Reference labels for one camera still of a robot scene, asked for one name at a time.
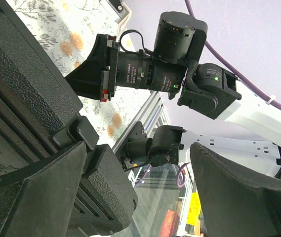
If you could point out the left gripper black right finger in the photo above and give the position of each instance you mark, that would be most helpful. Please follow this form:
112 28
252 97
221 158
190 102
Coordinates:
236 201

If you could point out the black plastic tool case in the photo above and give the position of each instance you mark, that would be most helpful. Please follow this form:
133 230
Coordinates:
39 116

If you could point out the aluminium frame rail front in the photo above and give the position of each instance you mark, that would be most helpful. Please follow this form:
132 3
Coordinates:
150 113

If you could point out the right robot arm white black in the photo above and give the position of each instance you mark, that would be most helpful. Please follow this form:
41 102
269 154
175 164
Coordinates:
221 93

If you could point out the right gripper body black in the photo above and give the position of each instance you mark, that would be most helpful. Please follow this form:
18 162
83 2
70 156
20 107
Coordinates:
179 42

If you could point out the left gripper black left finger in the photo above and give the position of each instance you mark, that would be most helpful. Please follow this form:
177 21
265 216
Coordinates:
37 200

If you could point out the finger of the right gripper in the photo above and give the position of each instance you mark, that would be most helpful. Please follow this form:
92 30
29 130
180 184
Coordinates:
90 78

